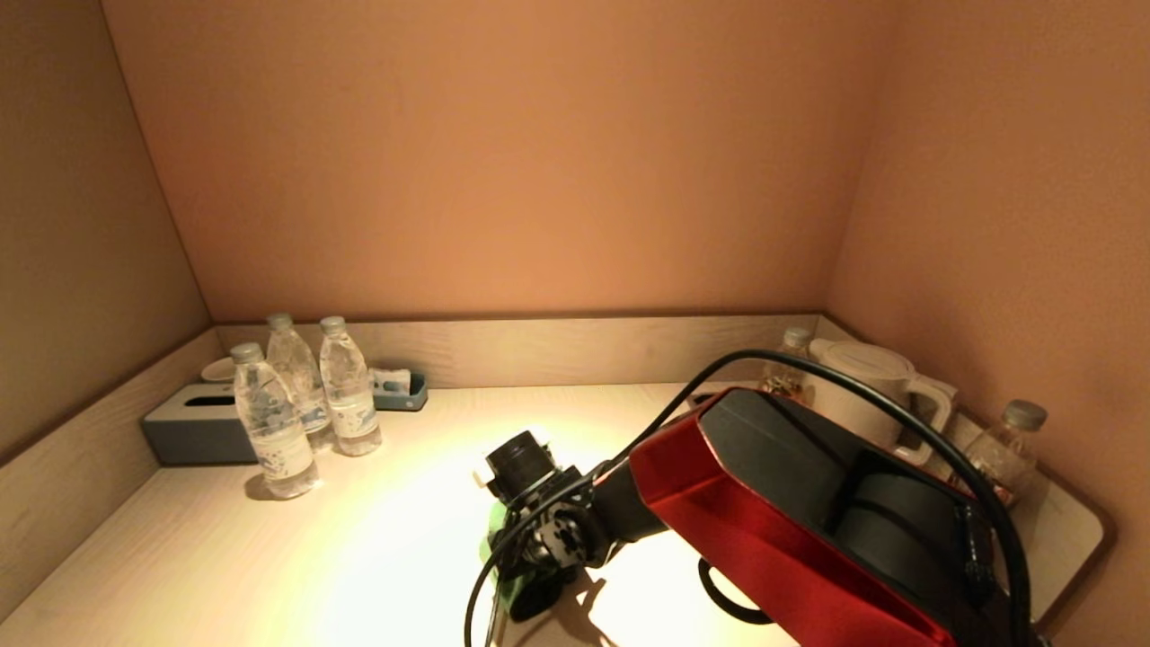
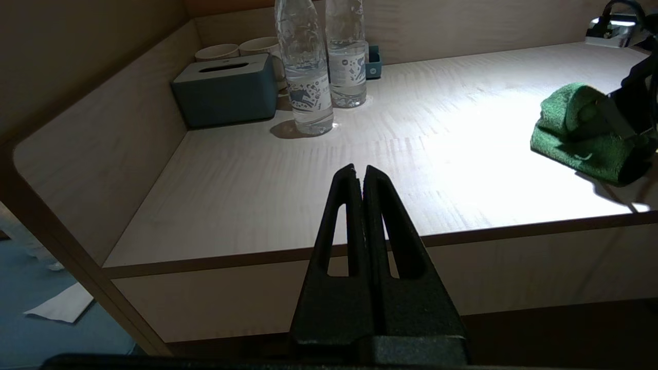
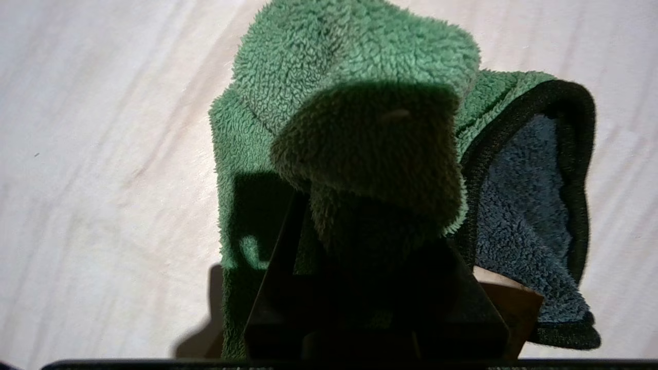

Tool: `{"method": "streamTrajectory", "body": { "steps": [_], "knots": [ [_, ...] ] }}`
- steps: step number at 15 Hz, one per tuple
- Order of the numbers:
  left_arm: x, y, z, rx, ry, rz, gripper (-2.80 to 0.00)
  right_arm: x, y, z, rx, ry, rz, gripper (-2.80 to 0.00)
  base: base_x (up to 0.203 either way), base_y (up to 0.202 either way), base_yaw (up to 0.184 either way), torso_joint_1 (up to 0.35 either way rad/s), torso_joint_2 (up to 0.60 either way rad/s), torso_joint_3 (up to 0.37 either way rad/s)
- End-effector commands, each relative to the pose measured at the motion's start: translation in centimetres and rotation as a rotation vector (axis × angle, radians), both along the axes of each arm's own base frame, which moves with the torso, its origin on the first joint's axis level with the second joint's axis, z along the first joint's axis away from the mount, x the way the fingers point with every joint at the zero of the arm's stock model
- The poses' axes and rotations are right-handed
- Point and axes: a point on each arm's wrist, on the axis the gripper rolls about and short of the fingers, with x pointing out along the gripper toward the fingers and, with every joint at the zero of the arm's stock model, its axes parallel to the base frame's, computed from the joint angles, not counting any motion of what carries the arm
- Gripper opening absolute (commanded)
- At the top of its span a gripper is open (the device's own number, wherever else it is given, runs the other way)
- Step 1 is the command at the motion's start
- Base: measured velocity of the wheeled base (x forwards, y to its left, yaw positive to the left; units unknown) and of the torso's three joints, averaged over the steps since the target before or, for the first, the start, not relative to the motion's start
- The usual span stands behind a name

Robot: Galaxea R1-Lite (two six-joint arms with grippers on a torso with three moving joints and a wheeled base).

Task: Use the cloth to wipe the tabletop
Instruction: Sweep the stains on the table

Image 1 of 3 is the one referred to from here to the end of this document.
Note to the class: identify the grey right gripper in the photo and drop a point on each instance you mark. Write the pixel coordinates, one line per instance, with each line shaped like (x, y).
(557, 535)

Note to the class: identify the green microfibre cloth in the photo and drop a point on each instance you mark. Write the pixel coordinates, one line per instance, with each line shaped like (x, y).
(496, 544)

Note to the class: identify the red black right robot arm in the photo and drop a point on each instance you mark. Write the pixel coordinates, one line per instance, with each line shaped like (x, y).
(791, 512)

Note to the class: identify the small blue tray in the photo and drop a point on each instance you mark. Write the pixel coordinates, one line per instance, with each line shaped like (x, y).
(406, 398)

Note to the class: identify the white sachet packet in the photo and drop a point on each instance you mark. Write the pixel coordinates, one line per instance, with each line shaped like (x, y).
(389, 380)

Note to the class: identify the clear water bottle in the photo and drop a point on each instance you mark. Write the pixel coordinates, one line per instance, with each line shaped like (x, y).
(349, 395)
(274, 431)
(295, 373)

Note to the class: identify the amber drink bottle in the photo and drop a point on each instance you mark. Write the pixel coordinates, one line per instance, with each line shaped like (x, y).
(791, 359)

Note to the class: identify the white electric kettle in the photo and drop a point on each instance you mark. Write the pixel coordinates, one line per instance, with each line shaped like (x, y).
(862, 386)

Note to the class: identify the grey-blue tissue box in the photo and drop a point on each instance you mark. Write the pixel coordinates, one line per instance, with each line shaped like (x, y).
(193, 436)

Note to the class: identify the small white dish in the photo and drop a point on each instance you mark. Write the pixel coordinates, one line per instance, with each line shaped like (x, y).
(218, 369)

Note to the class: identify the dark drink bottle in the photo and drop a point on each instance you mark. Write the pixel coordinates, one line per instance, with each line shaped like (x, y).
(1006, 449)

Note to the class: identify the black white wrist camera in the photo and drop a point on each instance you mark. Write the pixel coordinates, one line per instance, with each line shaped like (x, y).
(519, 463)

